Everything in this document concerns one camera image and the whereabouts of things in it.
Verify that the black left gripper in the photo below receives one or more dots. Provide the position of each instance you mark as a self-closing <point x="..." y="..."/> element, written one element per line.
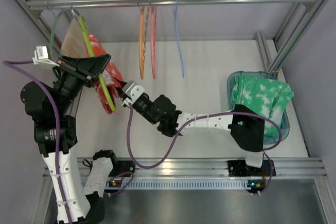
<point x="76" y="69"/>

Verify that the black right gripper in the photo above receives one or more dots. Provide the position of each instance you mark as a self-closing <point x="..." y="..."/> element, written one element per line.
<point x="123" y="96"/>

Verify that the red tie-dye trousers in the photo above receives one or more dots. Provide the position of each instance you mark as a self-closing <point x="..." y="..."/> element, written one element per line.
<point x="110" y="72"/>

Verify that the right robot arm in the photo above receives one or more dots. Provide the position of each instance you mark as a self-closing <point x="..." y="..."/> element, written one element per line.
<point x="241" y="124"/>

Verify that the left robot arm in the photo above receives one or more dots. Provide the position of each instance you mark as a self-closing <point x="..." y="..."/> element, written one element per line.
<point x="55" y="135"/>

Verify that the dark green round hanger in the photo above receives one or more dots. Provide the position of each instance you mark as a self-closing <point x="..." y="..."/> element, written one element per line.
<point x="75" y="15"/>

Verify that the orange wavy hanger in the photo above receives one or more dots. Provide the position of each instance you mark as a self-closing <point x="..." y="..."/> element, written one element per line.
<point x="143" y="30"/>

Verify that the beige folded garment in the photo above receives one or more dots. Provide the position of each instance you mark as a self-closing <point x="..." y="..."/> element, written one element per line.
<point x="73" y="44"/>

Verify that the green tie-dye garment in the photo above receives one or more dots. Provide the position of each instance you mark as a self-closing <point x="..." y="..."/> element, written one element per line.
<point x="262" y="95"/>

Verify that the teal plastic basket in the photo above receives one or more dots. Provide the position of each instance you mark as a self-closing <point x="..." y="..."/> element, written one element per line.
<point x="283" y="127"/>

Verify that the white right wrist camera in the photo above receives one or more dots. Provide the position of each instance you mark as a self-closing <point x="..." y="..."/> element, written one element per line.
<point x="130" y="93"/>

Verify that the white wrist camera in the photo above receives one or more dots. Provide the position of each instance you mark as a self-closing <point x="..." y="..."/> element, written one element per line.
<point x="42" y="58"/>
<point x="130" y="93"/>

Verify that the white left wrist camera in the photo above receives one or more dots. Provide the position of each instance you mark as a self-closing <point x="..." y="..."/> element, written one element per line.
<point x="42" y="58"/>

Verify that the left aluminium frame post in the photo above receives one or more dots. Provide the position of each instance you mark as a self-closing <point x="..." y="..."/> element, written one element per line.
<point x="36" y="18"/>

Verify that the aluminium frame post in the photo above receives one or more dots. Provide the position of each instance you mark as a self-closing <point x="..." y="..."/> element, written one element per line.
<point x="36" y="18"/>
<point x="292" y="30"/>

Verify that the light blue wire hanger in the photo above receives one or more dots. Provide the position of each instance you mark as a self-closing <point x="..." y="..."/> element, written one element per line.
<point x="178" y="43"/>

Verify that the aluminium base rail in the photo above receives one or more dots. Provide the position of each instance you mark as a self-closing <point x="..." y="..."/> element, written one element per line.
<point x="213" y="174"/>

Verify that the right aluminium frame post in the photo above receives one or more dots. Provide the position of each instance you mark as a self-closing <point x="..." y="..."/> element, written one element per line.
<point x="292" y="30"/>

